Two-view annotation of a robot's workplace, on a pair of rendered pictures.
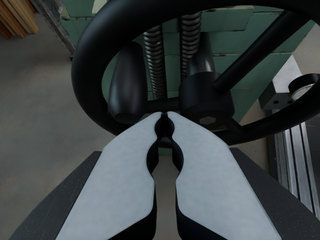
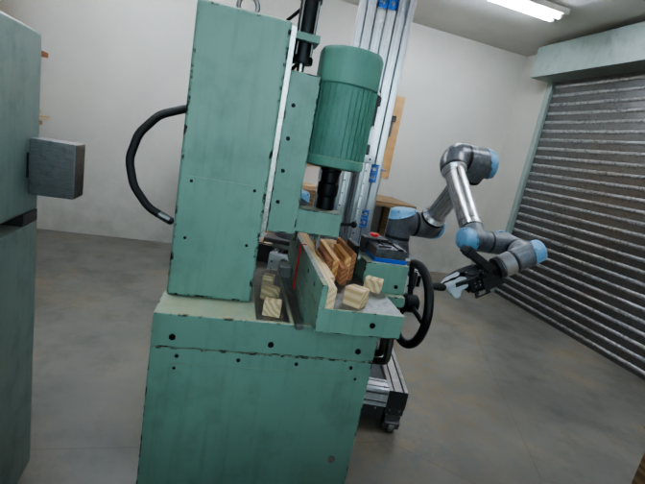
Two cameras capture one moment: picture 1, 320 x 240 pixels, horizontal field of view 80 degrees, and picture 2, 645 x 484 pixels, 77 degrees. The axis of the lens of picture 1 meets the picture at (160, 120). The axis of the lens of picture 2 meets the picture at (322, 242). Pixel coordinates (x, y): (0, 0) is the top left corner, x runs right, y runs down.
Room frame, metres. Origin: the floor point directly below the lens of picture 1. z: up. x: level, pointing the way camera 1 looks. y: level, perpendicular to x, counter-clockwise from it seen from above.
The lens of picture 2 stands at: (0.75, 1.10, 1.24)
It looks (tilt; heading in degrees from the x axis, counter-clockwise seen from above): 13 degrees down; 255
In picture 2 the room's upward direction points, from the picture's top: 11 degrees clockwise
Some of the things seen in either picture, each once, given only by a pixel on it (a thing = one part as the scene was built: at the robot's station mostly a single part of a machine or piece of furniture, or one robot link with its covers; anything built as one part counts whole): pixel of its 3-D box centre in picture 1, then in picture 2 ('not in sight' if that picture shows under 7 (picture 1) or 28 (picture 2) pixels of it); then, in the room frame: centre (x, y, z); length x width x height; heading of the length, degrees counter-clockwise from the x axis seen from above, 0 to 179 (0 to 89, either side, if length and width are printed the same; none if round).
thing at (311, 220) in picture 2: not in sight; (314, 223); (0.48, -0.07, 1.03); 0.14 x 0.07 x 0.09; 178
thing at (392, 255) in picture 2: not in sight; (382, 248); (0.27, -0.03, 0.99); 0.13 x 0.11 x 0.06; 88
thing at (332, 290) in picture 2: not in sight; (310, 259); (0.48, -0.03, 0.92); 0.60 x 0.02 x 0.05; 88
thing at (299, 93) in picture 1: (303, 88); not in sight; (0.24, -0.32, 0.65); 0.06 x 0.04 x 0.08; 88
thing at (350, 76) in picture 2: not in sight; (342, 112); (0.46, -0.06, 1.35); 0.18 x 0.18 x 0.31
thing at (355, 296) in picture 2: not in sight; (356, 296); (0.42, 0.23, 0.92); 0.05 x 0.04 x 0.04; 136
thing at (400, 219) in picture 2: not in sight; (401, 221); (-0.07, -0.65, 0.98); 0.13 x 0.12 x 0.14; 1
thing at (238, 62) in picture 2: not in sight; (226, 161); (0.75, -0.07, 1.16); 0.22 x 0.22 x 0.72; 88
